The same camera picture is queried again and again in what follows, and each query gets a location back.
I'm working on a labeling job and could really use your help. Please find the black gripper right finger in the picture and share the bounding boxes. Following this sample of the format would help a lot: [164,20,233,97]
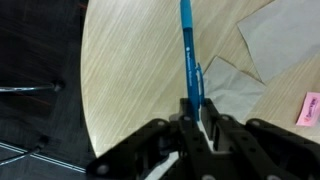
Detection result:
[200,98,320,180]

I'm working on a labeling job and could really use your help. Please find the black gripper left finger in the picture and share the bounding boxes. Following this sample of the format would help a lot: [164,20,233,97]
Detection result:
[85,98,234,180]

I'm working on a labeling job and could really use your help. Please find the brown paper napkin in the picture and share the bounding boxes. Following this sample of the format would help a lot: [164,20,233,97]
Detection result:
[236,0,320,84]
[202,55,268,124]

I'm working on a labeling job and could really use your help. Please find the chair with chrome legs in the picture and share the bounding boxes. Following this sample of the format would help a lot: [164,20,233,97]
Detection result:
[0,78,66,168]

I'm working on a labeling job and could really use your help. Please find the blue pen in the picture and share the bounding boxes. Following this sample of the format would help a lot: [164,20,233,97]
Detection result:
[179,0,206,123]

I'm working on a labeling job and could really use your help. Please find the pink sachet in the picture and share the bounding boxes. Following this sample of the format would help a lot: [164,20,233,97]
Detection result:
[295,91,320,128]

